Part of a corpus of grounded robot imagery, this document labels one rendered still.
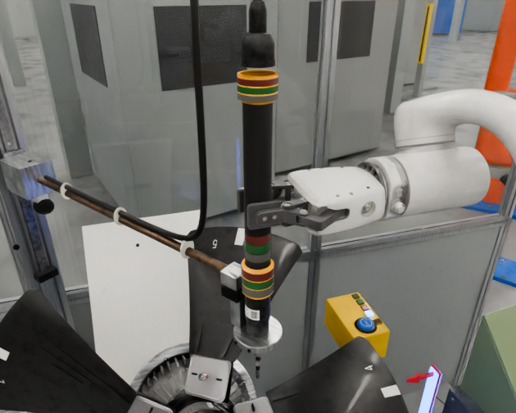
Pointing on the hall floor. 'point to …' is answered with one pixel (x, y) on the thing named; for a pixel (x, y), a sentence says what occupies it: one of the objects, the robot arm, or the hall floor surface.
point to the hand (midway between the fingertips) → (258, 206)
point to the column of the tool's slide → (7, 212)
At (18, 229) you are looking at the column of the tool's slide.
